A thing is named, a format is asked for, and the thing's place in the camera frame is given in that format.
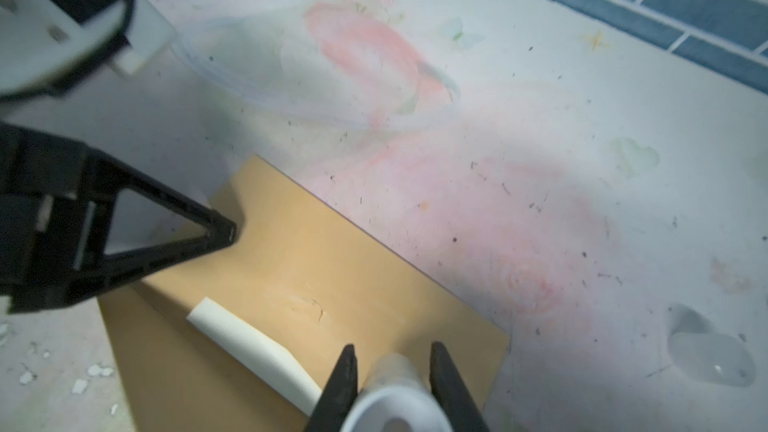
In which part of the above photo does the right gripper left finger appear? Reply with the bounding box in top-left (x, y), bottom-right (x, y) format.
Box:
top-left (304, 344), bottom-right (358, 432)

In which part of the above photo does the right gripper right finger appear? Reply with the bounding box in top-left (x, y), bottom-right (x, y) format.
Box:
top-left (429, 341), bottom-right (489, 432)

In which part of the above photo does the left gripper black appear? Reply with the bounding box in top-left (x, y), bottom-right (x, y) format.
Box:
top-left (1, 125), bottom-right (237, 314)

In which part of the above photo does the white glue stick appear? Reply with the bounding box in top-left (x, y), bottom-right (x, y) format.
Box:
top-left (340, 353), bottom-right (453, 432)

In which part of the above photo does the cream letter paper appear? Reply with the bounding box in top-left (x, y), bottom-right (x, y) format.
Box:
top-left (186, 298), bottom-right (322, 417)

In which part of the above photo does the brown kraft envelope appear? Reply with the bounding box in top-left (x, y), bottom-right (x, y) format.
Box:
top-left (99, 158), bottom-right (510, 431)

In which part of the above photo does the clear glue stick cap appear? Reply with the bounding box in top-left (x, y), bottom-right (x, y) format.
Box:
top-left (667, 304), bottom-right (757, 388)

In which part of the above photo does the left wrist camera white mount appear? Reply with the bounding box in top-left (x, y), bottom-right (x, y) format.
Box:
top-left (1, 0), bottom-right (176, 103)

